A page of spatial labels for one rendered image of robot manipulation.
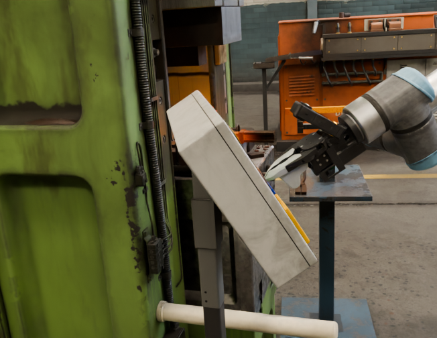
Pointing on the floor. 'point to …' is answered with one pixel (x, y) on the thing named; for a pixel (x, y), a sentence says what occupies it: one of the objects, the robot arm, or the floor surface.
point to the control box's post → (210, 279)
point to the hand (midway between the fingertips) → (267, 174)
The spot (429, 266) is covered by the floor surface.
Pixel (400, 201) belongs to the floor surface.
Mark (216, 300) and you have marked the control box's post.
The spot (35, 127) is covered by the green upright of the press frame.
